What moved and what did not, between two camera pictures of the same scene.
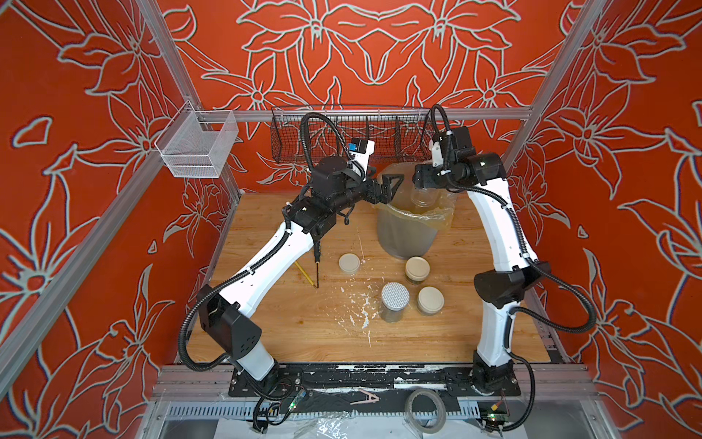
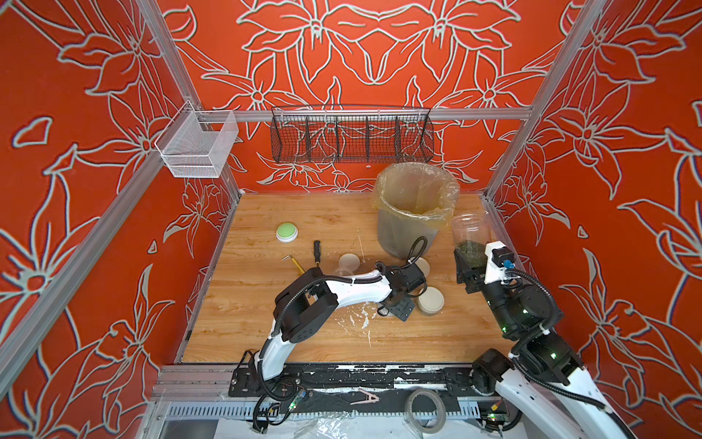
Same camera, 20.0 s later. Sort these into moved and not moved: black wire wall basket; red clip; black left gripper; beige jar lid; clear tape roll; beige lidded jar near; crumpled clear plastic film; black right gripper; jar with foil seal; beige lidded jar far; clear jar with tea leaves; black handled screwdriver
Moved: jar with foil seal; black left gripper; black right gripper; clear jar with tea leaves
Not moved: red clip; beige lidded jar far; beige lidded jar near; black handled screwdriver; clear tape roll; black wire wall basket; crumpled clear plastic film; beige jar lid
